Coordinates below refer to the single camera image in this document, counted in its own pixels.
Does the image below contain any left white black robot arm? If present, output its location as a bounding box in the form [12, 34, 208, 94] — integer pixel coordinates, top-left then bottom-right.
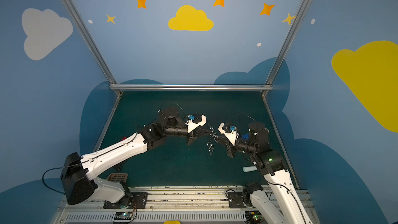
[60, 107, 208, 208]

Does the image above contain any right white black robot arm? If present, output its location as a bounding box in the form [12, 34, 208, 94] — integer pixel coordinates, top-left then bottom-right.
[215, 120, 312, 224]

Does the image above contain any light blue spatula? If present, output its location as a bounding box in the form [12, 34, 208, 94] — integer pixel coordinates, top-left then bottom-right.
[243, 166, 257, 173]

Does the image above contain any right green circuit board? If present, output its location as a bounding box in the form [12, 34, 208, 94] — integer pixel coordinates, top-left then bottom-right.
[245, 211, 267, 224]

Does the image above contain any green circuit board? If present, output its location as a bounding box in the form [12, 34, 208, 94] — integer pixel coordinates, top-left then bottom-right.
[245, 211, 267, 224]
[113, 212, 135, 224]

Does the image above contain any brown slotted spatula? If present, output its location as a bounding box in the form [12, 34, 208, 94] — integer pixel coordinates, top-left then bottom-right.
[106, 173, 128, 183]

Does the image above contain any yellow object bottom edge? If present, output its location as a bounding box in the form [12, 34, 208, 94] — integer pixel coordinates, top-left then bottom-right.
[163, 220, 181, 224]

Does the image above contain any left green circuit board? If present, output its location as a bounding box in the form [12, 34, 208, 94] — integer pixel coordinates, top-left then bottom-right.
[113, 212, 135, 224]

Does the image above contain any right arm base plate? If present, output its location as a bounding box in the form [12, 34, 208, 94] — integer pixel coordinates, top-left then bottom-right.
[225, 190, 254, 208]

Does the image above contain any right side frame bar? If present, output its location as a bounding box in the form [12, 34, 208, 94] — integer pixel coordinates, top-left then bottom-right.
[262, 94, 300, 189]

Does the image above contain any right aluminium frame post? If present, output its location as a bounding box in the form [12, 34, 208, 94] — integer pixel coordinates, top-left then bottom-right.
[261, 0, 313, 100]

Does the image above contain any aluminium frame post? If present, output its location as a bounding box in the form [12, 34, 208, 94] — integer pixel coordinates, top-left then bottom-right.
[261, 0, 313, 100]
[61, 0, 117, 86]

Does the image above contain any aluminium mounting rail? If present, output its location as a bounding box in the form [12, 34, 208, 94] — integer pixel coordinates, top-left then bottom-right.
[56, 185, 315, 211]

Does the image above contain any white slotted cable duct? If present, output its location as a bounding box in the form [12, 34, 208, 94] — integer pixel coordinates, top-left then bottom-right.
[60, 211, 246, 224]

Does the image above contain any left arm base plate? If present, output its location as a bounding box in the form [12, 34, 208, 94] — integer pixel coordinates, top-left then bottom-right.
[103, 192, 148, 209]

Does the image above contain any back aluminium frame bar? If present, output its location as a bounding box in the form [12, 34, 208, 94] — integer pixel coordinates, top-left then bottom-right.
[110, 84, 273, 91]

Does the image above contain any left side frame bar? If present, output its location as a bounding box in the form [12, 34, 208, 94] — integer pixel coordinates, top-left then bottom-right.
[93, 96, 121, 151]

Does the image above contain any left aluminium frame post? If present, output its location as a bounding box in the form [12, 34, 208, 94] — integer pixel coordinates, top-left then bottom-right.
[61, 0, 117, 86]

